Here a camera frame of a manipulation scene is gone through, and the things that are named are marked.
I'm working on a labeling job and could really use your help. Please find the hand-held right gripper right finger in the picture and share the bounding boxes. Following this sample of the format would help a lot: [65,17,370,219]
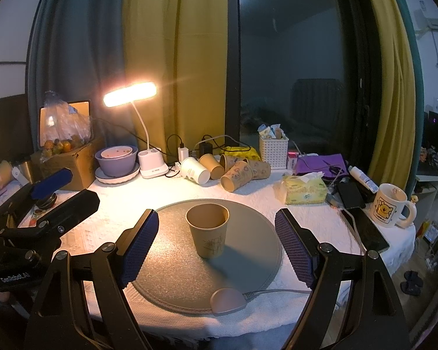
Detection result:
[275,208,411,350]

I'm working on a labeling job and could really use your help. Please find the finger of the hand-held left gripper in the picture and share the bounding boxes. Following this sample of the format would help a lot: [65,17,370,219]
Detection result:
[0,189,101,241]
[20,168,74,210]

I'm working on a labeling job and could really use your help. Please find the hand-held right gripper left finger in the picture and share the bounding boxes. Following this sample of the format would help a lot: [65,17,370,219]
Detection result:
[24,209,160,350]

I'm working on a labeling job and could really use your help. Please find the brown paper cup line print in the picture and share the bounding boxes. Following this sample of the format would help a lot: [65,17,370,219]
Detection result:
[185,203,230,259]

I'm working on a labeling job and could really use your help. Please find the steel cup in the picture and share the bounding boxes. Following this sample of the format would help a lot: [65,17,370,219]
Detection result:
[12,158,43,187]

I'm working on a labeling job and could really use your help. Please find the brown paper cup cartoon print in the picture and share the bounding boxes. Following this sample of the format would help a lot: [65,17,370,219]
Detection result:
[220,160,255,193]
[219,154,239,173]
[246,158,272,180]

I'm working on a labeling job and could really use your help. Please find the white paper cup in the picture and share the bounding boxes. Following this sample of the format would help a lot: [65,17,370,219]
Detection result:
[180,157,211,185]

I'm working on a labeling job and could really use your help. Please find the plain brown paper cup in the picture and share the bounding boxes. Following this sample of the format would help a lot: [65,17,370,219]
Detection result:
[198,153,225,180]

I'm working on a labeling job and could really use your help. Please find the cardboard box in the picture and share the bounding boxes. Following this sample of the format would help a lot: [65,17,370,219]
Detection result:
[39,99,105,192]

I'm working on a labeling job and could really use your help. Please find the round grey mat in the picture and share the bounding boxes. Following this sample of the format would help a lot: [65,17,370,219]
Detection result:
[131,199,283,314]

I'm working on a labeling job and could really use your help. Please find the clear bag of fruit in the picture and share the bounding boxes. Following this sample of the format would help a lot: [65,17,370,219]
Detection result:
[39,90,95,161]

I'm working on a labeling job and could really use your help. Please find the purple bowl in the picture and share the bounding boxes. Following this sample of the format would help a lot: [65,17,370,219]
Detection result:
[94,146,139,179]

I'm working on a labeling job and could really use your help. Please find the green yellow tissue pack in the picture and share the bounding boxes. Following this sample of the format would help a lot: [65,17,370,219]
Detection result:
[281,172,328,205]

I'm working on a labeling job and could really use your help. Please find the white plate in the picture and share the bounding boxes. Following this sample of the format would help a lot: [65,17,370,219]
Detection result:
[95,162,141,185]

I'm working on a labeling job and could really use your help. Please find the white pink bowl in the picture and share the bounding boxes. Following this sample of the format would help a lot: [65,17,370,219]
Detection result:
[101,146,134,160]

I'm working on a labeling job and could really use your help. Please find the black smartphone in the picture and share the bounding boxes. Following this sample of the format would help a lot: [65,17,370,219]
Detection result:
[340,206,391,252]

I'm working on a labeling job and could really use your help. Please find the black power bank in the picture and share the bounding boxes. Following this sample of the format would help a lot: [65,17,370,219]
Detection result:
[336,181,366,211]

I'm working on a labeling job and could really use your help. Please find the white desk lamp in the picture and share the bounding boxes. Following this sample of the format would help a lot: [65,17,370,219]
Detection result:
[102,82,170,179]

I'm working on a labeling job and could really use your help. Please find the pink mat controller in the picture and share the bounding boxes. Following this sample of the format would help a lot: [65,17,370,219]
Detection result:
[210,288,247,316]

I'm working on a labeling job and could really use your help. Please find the purple pouch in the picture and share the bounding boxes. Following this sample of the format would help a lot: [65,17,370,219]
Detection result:
[294,153,350,182]

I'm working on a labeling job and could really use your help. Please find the white plastic basket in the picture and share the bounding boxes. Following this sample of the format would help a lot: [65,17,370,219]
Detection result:
[259,133,290,170]

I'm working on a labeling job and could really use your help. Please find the white tube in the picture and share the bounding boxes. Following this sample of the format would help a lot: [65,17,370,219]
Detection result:
[347,165,379,193]

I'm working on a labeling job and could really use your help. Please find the white cartoon mug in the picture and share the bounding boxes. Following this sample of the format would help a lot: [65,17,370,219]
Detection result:
[371,183,418,229]

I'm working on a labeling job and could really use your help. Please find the yellow snack packet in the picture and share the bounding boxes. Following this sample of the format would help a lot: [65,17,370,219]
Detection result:
[221,145,262,161]

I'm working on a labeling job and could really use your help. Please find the packets in basket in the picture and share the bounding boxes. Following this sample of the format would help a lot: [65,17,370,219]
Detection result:
[258,123,287,141]

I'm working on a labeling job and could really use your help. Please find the dark slippers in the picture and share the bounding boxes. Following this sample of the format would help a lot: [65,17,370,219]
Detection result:
[400,270,424,296]

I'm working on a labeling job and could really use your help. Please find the blue grey curtain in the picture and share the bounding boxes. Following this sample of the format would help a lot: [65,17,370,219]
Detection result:
[27,0,133,176]

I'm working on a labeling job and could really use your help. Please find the yellow curtain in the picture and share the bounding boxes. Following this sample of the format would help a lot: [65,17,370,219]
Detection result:
[359,0,419,198]
[122,0,239,155]

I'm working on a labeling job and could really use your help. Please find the white air conditioner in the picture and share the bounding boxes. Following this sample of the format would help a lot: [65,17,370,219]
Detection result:
[412,6,438,34]

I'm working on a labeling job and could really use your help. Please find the grey controller cable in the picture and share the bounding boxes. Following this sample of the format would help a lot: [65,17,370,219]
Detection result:
[243,289,311,300]

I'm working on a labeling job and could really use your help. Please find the white charging cable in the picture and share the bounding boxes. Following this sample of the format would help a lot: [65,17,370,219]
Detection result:
[335,207,368,256]

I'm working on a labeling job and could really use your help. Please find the black power cable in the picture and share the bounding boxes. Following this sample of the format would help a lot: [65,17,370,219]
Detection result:
[93,117,148,143]

